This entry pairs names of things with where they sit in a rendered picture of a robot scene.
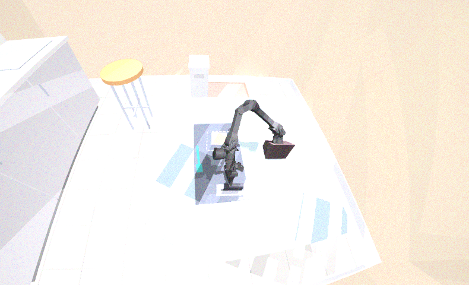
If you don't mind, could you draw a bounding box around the white square tile with dark blue centre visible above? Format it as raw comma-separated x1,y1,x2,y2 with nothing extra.
211,132,227,145

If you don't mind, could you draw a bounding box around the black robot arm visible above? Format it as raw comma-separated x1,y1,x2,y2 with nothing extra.
213,99,286,172

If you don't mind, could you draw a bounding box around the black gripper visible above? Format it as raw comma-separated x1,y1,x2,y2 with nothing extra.
224,159,238,186

